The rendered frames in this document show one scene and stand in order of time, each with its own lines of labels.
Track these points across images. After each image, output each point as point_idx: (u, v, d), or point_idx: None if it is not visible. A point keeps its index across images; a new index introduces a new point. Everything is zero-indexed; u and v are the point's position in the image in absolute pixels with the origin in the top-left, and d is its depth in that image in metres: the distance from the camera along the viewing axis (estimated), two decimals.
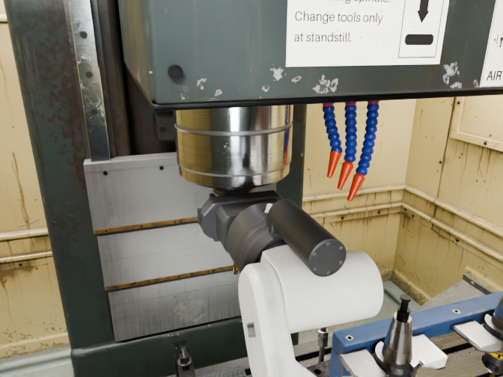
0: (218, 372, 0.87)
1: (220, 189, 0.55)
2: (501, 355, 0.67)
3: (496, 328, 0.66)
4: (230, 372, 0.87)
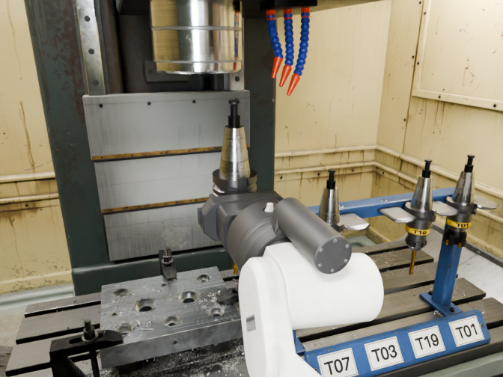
0: (196, 270, 1.04)
1: (220, 190, 0.55)
2: (417, 230, 0.83)
3: (412, 208, 0.83)
4: (206, 270, 1.04)
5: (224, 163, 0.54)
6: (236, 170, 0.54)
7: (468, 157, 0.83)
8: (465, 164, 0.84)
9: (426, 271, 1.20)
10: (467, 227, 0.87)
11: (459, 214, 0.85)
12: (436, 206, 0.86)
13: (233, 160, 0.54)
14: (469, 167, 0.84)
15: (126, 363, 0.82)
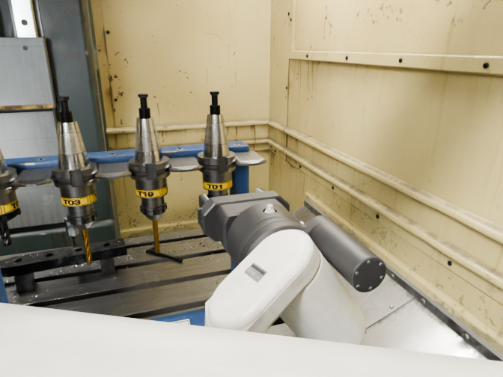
0: None
1: (57, 182, 0.58)
2: (141, 192, 0.62)
3: (133, 161, 0.62)
4: None
5: (59, 156, 0.58)
6: (69, 162, 0.57)
7: (210, 94, 0.63)
8: (209, 105, 0.63)
9: None
10: (221, 189, 0.66)
11: (206, 170, 0.64)
12: (177, 161, 0.65)
13: (66, 152, 0.57)
14: (212, 108, 0.63)
15: None
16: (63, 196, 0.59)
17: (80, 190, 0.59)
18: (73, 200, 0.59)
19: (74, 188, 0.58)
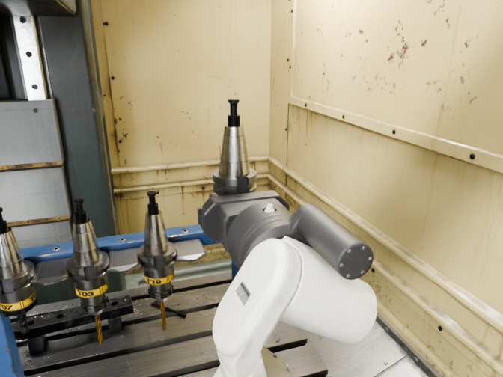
0: None
1: (72, 276, 0.63)
2: (150, 280, 0.67)
3: (142, 251, 0.67)
4: None
5: (74, 253, 0.62)
6: (84, 259, 0.62)
7: (228, 102, 0.53)
8: (227, 115, 0.54)
9: None
10: None
11: (222, 192, 0.55)
12: (183, 247, 0.70)
13: (80, 250, 0.62)
14: (231, 119, 0.53)
15: None
16: (78, 288, 0.63)
17: (93, 283, 0.63)
18: (87, 292, 0.63)
19: (87, 281, 0.63)
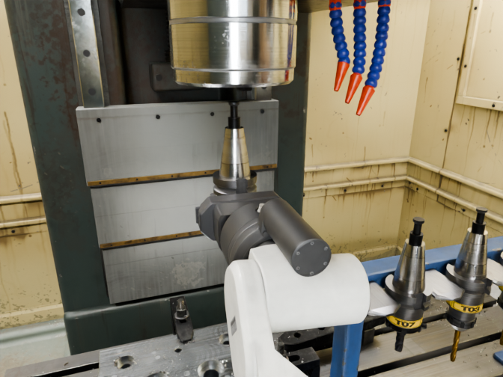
0: (217, 327, 0.83)
1: None
2: None
3: None
4: None
5: (468, 265, 0.58)
6: (480, 271, 0.57)
7: (229, 104, 0.53)
8: (228, 117, 0.54)
9: (492, 319, 0.99)
10: None
11: (221, 194, 0.55)
12: None
13: (479, 263, 0.57)
14: (231, 121, 0.53)
15: None
16: (464, 303, 0.59)
17: (482, 298, 0.59)
18: (474, 307, 0.59)
19: None
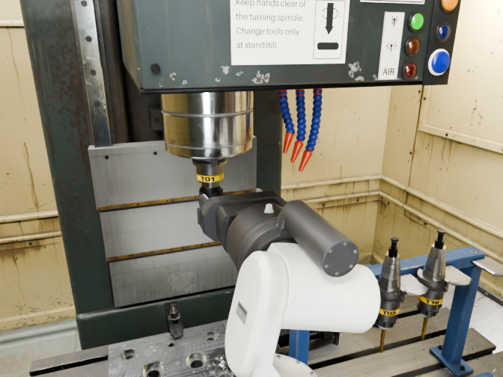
0: (203, 326, 1.03)
1: (382, 298, 0.78)
2: (430, 301, 0.82)
3: (425, 277, 0.81)
4: (213, 326, 1.03)
5: (386, 280, 0.77)
6: (395, 285, 0.77)
7: None
8: None
9: (434, 320, 1.18)
10: (213, 181, 0.71)
11: (199, 164, 0.70)
12: (448, 274, 0.85)
13: (393, 279, 0.77)
14: None
15: None
16: (384, 308, 0.78)
17: (397, 304, 0.78)
18: (391, 312, 0.78)
19: None
